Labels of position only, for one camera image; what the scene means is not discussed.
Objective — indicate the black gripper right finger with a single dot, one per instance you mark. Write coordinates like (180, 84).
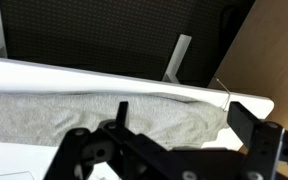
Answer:
(242, 122)

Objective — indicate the grey sweatpants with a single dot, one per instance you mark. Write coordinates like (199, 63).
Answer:
(171, 121)

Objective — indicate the white desk leg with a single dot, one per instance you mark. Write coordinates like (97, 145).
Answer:
(176, 59)

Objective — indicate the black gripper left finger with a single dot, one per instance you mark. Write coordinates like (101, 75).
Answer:
(122, 115)

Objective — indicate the wooden partition panel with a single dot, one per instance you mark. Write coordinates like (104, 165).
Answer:
(257, 60)

